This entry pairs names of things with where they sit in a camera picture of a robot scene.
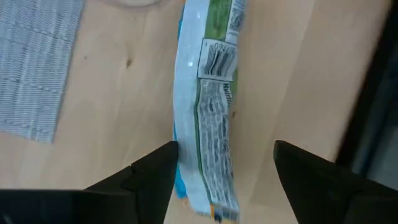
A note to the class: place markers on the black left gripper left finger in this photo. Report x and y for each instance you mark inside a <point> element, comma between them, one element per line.
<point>124,199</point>

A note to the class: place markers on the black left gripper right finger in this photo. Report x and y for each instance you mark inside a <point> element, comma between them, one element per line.
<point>326,193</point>

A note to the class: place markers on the grey woven mat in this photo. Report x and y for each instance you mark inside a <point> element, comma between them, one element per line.
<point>31,62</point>

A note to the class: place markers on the black table frame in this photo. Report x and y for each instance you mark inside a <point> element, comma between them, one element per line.
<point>357,124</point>

